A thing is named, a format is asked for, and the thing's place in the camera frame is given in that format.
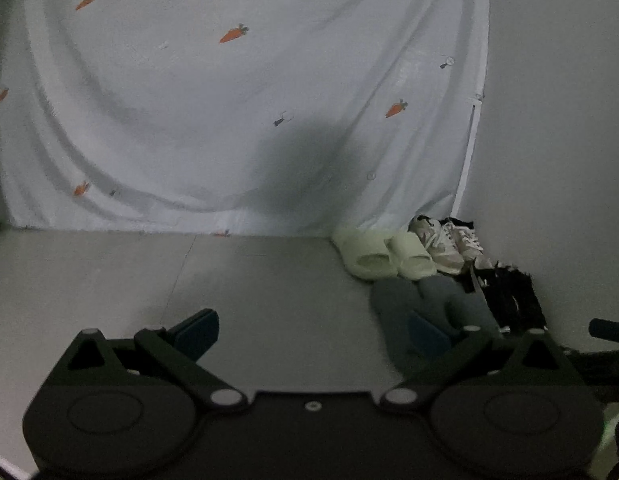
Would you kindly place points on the white carrot-print sheet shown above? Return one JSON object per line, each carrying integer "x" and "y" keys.
{"x": 214, "y": 110}

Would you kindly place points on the black sneaker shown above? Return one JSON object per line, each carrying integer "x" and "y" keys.
{"x": 524, "y": 300}
{"x": 489, "y": 300}

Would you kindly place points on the light green cloth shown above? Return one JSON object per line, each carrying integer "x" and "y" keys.
{"x": 609, "y": 422}

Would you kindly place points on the light green slipper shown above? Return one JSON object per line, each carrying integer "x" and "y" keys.
{"x": 364, "y": 257}
{"x": 414, "y": 255}

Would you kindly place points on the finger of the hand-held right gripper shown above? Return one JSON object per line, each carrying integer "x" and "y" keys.
{"x": 609, "y": 331}

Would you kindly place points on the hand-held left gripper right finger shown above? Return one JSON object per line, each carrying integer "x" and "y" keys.
{"x": 428, "y": 336}

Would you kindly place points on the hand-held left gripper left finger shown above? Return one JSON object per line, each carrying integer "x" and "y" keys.
{"x": 199, "y": 332}

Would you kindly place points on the beige sneaker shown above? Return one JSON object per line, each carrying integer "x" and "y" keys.
{"x": 469, "y": 242}
{"x": 439, "y": 247}

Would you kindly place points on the grey slipper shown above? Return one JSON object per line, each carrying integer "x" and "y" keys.
{"x": 459, "y": 305}
{"x": 394, "y": 315}

